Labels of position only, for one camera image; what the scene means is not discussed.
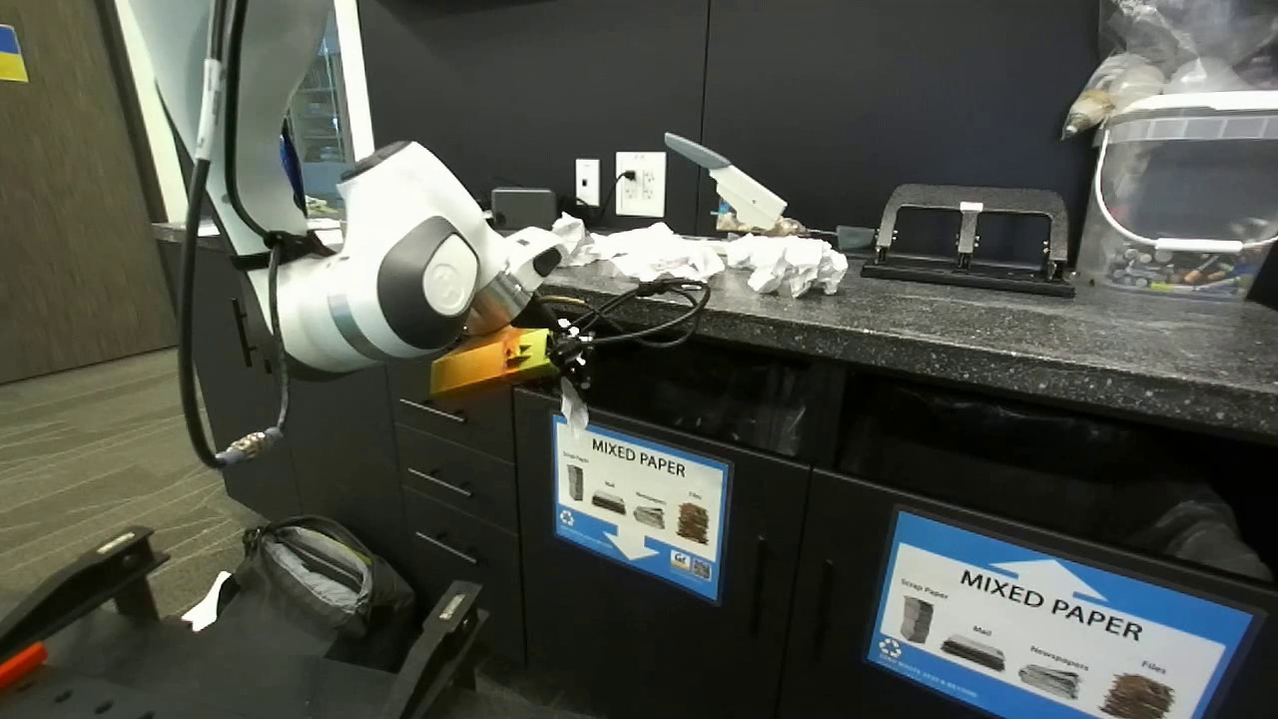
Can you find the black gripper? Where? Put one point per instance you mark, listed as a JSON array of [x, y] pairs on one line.
[[572, 348]]

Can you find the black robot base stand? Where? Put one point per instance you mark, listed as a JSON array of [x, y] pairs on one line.
[[89, 646]]

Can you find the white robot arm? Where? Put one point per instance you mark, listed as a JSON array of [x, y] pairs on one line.
[[413, 270]]

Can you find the left mixed paper bin label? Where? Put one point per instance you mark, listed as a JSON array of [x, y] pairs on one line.
[[643, 504]]

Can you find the mixed paper bin label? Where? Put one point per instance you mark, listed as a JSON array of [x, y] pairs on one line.
[[643, 504], [1041, 638]]

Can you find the right mixed paper bin label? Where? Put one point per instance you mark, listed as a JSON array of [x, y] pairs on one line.
[[1041, 638]]

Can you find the black cabinet drawer unit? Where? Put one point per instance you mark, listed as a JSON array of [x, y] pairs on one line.
[[455, 461]]

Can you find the dark grey backpack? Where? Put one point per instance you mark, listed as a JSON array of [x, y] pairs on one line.
[[327, 573]]

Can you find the black hole punch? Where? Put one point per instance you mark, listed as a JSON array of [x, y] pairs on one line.
[[969, 267]]

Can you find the clear plastic container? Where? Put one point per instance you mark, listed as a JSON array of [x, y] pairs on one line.
[[1185, 192]]

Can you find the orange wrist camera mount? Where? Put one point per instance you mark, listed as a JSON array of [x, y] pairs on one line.
[[491, 363]]

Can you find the white wall outlet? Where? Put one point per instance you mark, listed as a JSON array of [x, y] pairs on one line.
[[639, 186]]

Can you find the white light switch plate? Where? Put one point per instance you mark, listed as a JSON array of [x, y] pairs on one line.
[[590, 190]]

